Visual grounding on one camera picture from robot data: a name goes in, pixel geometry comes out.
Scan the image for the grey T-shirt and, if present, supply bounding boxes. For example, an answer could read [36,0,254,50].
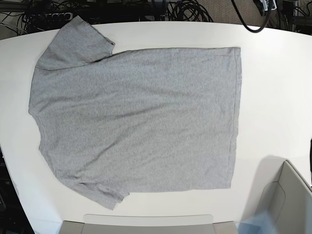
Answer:
[29,17,242,210]

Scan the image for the grey bin at right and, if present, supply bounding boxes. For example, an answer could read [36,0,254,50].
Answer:
[255,160,312,234]

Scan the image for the grey bin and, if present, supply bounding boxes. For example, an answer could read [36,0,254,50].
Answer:
[255,160,312,234]
[59,214,238,234]

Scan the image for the black cable bundle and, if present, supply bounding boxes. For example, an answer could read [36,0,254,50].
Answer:
[165,0,214,23]

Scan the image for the white power strip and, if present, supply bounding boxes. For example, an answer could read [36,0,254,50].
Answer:
[34,12,74,21]

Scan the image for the thick black cable loop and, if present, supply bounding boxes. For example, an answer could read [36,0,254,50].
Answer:
[230,0,275,34]

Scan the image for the blue cloth in corner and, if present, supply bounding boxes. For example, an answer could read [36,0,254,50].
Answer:
[235,212,278,234]

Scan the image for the grey bin at bottom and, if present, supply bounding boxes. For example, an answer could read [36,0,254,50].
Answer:
[59,214,238,234]

